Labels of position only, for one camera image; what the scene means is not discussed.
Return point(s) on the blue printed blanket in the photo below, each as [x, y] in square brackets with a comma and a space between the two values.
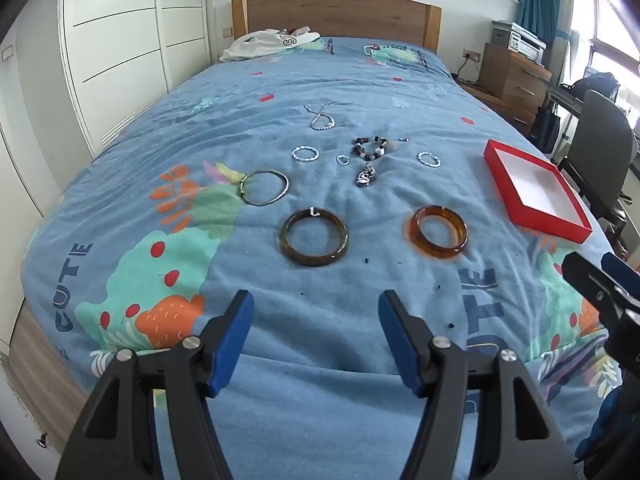
[310, 320]

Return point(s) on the amber translucent bangle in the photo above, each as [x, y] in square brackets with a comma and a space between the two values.
[417, 235]

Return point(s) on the dark blue tote bag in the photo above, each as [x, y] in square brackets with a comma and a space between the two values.
[545, 127]

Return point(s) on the grey office chair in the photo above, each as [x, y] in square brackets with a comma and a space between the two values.
[602, 130]

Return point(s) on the white wardrobe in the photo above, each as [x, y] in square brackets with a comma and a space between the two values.
[115, 35]

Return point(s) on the twisted silver hoop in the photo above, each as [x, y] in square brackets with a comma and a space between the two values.
[295, 156]
[421, 160]

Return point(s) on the white cloth bag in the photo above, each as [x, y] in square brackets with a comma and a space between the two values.
[260, 45]

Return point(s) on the thin metal bangle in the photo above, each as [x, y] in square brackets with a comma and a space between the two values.
[244, 195]

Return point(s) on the red shallow cardboard box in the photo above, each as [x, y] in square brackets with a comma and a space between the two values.
[530, 185]

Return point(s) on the black backpack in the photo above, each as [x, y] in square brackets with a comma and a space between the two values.
[595, 85]

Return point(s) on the teal curtain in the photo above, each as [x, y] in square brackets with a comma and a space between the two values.
[537, 0]

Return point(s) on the wooden drawer cabinet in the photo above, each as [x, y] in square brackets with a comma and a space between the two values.
[510, 75]

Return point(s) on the dark brown stone bangle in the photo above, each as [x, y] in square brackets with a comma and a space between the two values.
[287, 245]

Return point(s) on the wooden headboard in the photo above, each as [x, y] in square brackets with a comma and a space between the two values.
[350, 15]

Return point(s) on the glass top desk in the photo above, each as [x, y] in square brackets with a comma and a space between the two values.
[567, 97]

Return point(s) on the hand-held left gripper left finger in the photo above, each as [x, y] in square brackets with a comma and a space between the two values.
[232, 340]

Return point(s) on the white wall outlet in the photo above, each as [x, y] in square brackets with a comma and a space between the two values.
[471, 55]

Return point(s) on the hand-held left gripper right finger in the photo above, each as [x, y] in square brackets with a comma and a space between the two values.
[400, 340]

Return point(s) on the low wooden nightstand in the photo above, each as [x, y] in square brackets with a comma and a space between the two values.
[500, 105]

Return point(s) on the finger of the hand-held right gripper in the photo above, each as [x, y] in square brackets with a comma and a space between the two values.
[592, 280]
[622, 275]

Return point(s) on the grey white printer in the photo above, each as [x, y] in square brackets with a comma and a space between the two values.
[520, 40]

